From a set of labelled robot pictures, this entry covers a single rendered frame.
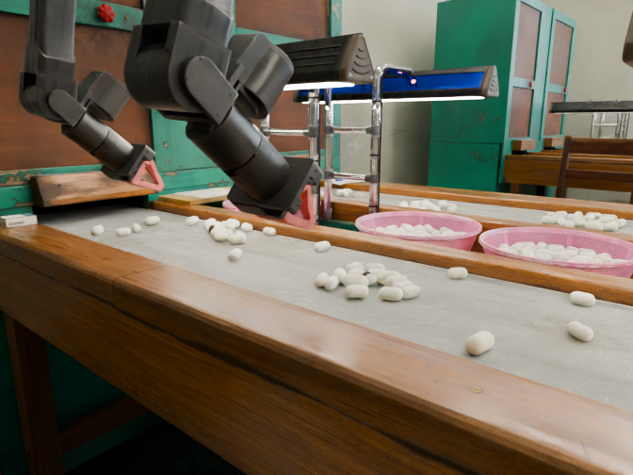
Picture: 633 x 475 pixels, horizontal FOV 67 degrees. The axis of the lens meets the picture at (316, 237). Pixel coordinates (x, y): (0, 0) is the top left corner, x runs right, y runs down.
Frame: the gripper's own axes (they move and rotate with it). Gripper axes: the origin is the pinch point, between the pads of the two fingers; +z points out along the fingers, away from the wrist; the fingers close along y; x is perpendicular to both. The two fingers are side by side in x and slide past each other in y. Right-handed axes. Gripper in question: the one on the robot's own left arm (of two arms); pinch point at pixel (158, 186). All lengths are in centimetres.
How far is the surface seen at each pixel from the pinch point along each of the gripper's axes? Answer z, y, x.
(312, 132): 14.2, -16.5, -24.9
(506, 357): 4, -70, 11
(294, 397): -7, -55, 24
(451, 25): 167, 75, -236
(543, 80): 242, 31, -255
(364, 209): 48, -12, -26
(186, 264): 3.7, -15.2, 12.3
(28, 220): -5.5, 28.8, 15.6
